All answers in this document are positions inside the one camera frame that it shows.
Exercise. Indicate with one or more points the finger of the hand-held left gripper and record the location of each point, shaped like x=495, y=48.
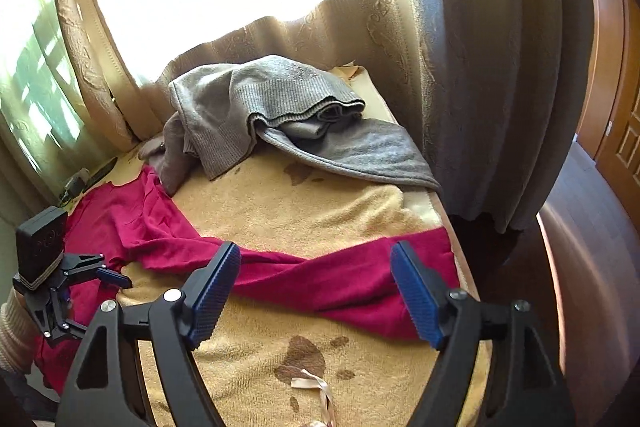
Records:
x=65, y=331
x=117, y=281

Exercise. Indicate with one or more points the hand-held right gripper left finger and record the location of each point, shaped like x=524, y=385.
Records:
x=215, y=297

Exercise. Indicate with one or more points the grey knitted sweater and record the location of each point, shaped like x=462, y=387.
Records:
x=280, y=97

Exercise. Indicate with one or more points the beige satin ribbon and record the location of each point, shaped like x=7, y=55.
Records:
x=320, y=387

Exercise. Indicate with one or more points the taupe garment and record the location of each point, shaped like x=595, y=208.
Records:
x=172, y=157

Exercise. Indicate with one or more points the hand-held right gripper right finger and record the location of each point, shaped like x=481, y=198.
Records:
x=417, y=297

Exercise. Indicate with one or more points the white power strip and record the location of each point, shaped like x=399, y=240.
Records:
x=75, y=187

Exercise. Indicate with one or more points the sheer window curtain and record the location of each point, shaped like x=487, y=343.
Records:
x=40, y=82

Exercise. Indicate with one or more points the beige embroidered curtain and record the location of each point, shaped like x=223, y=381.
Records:
x=450, y=82

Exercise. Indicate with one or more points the yellow paw-print blanket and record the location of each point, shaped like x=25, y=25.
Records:
x=300, y=207

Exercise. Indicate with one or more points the person's left forearm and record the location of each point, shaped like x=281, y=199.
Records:
x=17, y=337

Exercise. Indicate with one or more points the red long-sleeved shirt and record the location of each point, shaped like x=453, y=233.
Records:
x=310, y=277

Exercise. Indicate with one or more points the wooden door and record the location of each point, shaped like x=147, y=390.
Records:
x=615, y=82

